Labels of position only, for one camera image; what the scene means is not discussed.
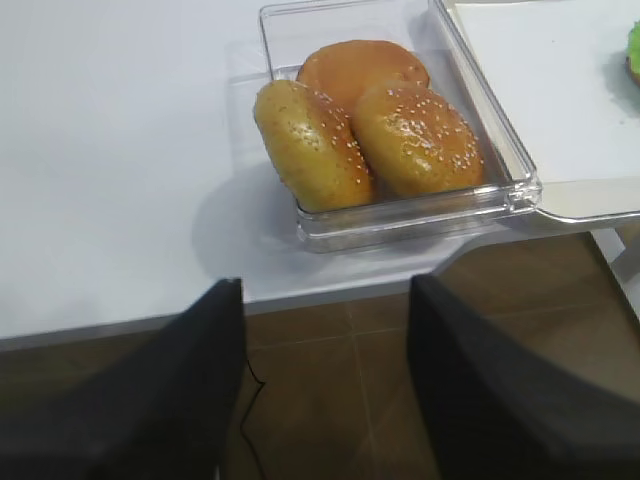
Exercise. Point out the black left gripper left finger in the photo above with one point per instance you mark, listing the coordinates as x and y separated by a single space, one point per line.
161 412

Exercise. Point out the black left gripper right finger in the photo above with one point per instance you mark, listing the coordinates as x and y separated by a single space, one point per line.
494 410

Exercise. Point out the green lettuce leaf on tray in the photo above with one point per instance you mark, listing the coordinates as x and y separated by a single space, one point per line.
633 48

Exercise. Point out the sesame bun right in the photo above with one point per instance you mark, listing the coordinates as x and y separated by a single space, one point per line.
416 141

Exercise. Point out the sesame bun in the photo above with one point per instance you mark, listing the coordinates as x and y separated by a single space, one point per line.
311 146
416 141

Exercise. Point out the clear bun container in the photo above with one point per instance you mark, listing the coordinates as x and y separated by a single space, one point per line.
292 31

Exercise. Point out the sesame bun left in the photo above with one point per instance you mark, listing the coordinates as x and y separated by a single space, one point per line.
311 146

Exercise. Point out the silver metal tray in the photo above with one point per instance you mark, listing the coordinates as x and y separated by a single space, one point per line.
558 70

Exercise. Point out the plain bottom bun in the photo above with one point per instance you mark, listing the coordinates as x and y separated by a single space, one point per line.
345 70

